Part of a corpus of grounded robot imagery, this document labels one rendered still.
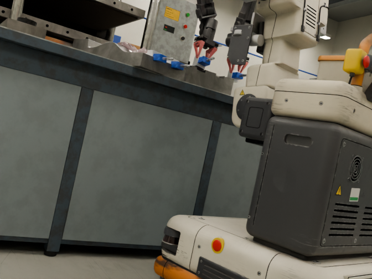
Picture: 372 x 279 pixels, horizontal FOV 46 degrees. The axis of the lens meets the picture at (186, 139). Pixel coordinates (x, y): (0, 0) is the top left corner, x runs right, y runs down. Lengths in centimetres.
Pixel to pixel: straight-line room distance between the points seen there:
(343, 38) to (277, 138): 1022
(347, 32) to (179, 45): 880
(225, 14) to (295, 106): 868
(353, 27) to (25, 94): 1022
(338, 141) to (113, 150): 91
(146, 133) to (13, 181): 56
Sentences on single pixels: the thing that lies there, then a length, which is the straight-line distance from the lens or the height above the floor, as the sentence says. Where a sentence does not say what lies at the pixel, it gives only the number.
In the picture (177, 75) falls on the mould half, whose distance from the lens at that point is 190.
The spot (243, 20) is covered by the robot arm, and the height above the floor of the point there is 121.
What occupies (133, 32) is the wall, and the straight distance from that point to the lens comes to 909.
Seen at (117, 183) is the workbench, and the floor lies 32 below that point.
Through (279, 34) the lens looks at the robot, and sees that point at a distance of 174.
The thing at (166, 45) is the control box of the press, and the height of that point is 114.
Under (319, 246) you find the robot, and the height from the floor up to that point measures 33.
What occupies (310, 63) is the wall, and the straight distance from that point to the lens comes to 1123.
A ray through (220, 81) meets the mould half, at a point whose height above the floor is 86.
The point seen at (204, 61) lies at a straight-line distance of 200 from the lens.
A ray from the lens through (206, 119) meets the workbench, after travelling 202.
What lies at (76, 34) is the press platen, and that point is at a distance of 264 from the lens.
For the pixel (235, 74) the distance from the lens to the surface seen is 227.
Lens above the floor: 54
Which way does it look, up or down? 1 degrees up
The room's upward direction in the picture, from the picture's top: 12 degrees clockwise
